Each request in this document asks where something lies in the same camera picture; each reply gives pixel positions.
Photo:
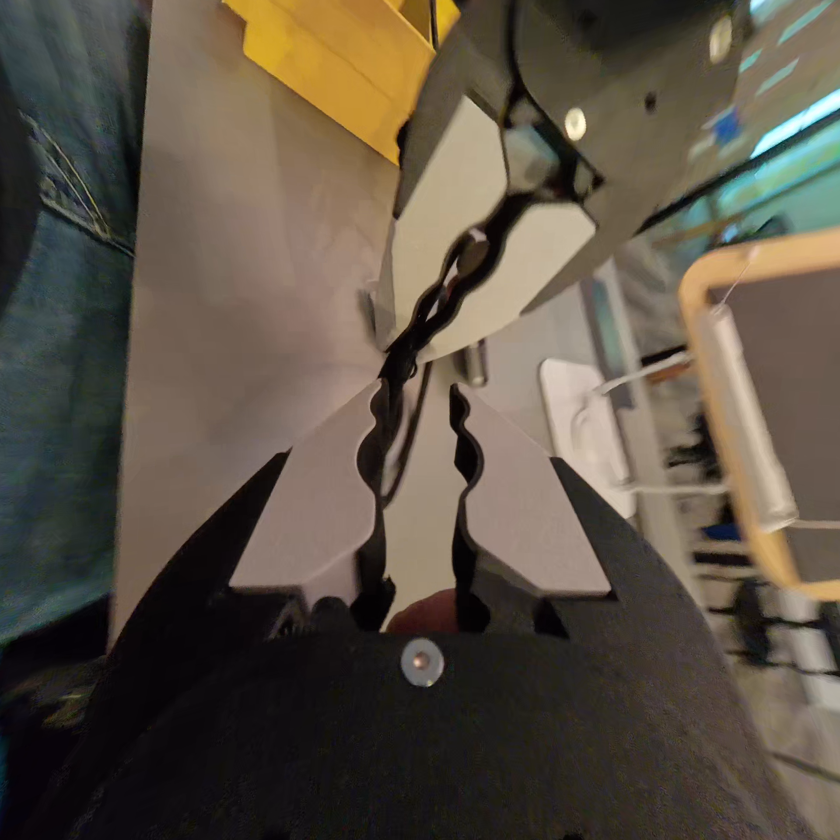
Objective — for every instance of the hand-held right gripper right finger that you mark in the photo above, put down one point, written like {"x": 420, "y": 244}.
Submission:
{"x": 531, "y": 525}

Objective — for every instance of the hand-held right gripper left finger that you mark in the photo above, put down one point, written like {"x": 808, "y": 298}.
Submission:
{"x": 308, "y": 518}

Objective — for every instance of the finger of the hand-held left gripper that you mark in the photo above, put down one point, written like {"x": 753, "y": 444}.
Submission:
{"x": 446, "y": 177}
{"x": 531, "y": 262}

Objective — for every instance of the yellow plastic bin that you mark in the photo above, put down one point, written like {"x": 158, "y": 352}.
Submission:
{"x": 328, "y": 52}

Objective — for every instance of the wooden board with dark panel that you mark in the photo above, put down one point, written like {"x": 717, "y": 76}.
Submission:
{"x": 800, "y": 426}

